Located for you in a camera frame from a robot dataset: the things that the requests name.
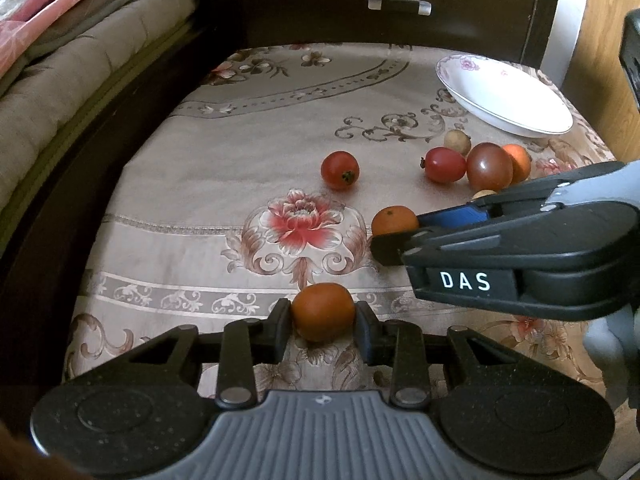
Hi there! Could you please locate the tan longan fruit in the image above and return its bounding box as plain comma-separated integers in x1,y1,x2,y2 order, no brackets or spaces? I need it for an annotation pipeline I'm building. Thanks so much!
471,190,498,202
442,129,472,157

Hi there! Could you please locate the silver drawer handle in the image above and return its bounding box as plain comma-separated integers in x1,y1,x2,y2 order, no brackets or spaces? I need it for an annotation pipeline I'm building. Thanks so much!
367,0,433,16

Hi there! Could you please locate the wooden cabinet panel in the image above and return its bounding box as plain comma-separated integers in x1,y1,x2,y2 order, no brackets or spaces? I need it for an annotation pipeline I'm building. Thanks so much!
562,0,639,162

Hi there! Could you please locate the dark brown-red tomato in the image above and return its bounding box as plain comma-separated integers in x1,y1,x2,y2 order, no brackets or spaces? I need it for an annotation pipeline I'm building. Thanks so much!
466,142,513,191

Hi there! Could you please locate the white floral plate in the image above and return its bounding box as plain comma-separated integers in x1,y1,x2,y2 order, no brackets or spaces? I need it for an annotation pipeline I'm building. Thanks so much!
435,53,574,139

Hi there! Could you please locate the dark wooden nightstand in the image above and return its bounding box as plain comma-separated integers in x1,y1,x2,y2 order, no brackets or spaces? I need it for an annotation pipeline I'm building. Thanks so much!
196,0,558,67

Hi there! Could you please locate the red oval cherry tomato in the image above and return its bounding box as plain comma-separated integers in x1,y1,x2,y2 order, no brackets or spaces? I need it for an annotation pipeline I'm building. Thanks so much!
420,146,466,183

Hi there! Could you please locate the pink floral blanket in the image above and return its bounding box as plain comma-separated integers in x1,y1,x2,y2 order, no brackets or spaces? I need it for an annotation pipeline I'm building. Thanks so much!
0,0,194,79

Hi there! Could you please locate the red cherry tomato with stem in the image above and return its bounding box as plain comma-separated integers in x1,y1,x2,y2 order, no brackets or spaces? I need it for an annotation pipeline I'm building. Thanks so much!
320,151,360,191

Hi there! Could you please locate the floral beige tablecloth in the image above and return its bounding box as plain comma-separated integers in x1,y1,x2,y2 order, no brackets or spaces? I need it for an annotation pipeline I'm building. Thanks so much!
64,44,603,389

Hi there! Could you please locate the grey quilted mattress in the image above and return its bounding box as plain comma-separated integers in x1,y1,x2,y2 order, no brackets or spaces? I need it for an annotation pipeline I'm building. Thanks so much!
1,0,195,205

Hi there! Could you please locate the orange mandarin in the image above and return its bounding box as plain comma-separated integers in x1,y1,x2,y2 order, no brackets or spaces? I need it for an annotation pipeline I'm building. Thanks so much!
502,144,532,185
291,283,356,342
371,205,419,236

